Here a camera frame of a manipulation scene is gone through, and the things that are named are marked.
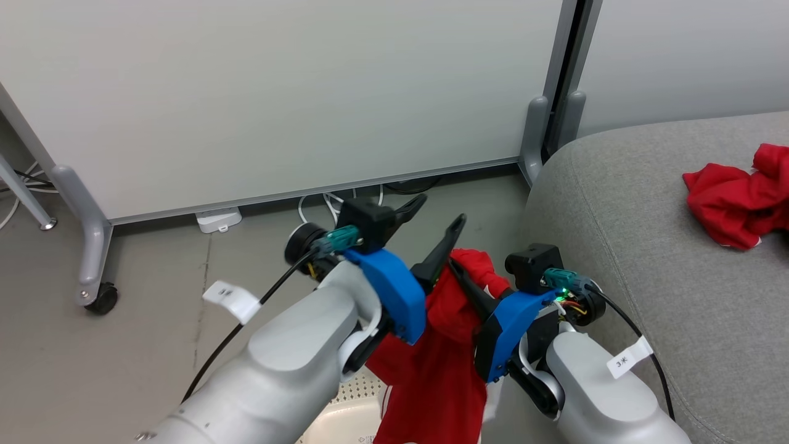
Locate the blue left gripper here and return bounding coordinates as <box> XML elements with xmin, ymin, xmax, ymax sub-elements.
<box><xmin>344</xmin><ymin>194</ymin><xmax>468</xmax><ymax>345</ymax></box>

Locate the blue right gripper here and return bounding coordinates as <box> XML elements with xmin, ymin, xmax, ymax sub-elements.
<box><xmin>447</xmin><ymin>259</ymin><xmax>564</xmax><ymax>384</ymax></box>

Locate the red garment white collar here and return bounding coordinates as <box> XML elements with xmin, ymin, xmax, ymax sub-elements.
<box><xmin>365</xmin><ymin>248</ymin><xmax>513</xmax><ymax>444</ymax></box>

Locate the red garment white side stripe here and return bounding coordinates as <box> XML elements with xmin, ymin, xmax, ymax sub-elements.
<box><xmin>682</xmin><ymin>143</ymin><xmax>789</xmax><ymax>251</ymax></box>

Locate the grey fabric sofa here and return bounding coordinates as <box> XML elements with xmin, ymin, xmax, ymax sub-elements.
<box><xmin>520</xmin><ymin>111</ymin><xmax>789</xmax><ymax>444</ymax></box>

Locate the cream perforated laundry basket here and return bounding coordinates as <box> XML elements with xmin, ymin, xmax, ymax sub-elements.
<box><xmin>296</xmin><ymin>367</ymin><xmax>396</xmax><ymax>444</ymax></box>

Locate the wide white partition panel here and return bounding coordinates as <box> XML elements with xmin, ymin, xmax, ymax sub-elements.
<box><xmin>0</xmin><ymin>0</ymin><xmax>578</xmax><ymax>224</ymax></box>

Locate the narrow white partition panel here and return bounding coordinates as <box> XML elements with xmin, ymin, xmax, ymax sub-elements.
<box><xmin>576</xmin><ymin>0</ymin><xmax>789</xmax><ymax>138</ymax></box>

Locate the black caster wheel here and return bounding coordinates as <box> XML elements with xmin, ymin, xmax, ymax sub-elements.
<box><xmin>84</xmin><ymin>282</ymin><xmax>119</xmax><ymax>316</ymax></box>

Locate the grey partition foot with caster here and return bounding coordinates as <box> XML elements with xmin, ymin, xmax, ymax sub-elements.
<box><xmin>51</xmin><ymin>164</ymin><xmax>115</xmax><ymax>308</ymax></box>

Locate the grey metal table leg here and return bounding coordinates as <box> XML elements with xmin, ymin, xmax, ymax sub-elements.
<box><xmin>0</xmin><ymin>154</ymin><xmax>58</xmax><ymax>231</ymax></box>

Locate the looped white power cable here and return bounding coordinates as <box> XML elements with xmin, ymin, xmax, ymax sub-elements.
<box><xmin>298</xmin><ymin>184</ymin><xmax>385</xmax><ymax>226</ymax></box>

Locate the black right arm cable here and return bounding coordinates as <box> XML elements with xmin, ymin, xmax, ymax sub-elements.
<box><xmin>584</xmin><ymin>282</ymin><xmax>676</xmax><ymax>424</ymax></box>

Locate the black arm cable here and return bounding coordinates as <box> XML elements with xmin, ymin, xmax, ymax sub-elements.
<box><xmin>584</xmin><ymin>282</ymin><xmax>676</xmax><ymax>424</ymax></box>
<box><xmin>181</xmin><ymin>249</ymin><xmax>316</xmax><ymax>403</ymax></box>

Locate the written white cable label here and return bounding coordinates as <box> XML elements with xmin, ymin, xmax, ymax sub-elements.
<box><xmin>607</xmin><ymin>335</ymin><xmax>655</xmax><ymax>379</ymax></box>

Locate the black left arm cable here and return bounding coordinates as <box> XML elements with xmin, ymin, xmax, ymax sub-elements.
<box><xmin>181</xmin><ymin>249</ymin><xmax>316</xmax><ymax>403</ymax></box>

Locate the thin black floor cable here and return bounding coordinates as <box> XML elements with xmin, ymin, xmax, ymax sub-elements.
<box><xmin>11</xmin><ymin>169</ymin><xmax>57</xmax><ymax>187</ymax></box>

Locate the thin white floor cable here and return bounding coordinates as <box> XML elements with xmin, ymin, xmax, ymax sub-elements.
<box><xmin>0</xmin><ymin>162</ymin><xmax>60</xmax><ymax>231</ymax></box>

